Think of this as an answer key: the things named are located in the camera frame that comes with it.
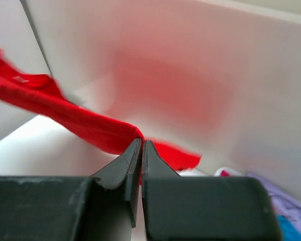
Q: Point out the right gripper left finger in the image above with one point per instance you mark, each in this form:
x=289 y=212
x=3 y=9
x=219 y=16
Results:
x=122 y=176

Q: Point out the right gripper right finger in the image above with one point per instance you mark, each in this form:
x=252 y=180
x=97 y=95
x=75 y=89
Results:
x=153 y=165

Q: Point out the red t shirt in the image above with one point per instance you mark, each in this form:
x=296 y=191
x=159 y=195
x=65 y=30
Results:
x=40 y=94

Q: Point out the white plastic laundry basket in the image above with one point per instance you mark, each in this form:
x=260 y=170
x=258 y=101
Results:
x=197 y=172

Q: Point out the pink t shirt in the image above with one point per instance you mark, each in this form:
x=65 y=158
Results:
x=224 y=173

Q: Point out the lavender t shirt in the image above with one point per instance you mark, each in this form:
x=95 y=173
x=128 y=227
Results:
x=285 y=205

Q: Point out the blue t shirt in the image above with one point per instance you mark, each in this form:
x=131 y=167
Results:
x=289 y=231

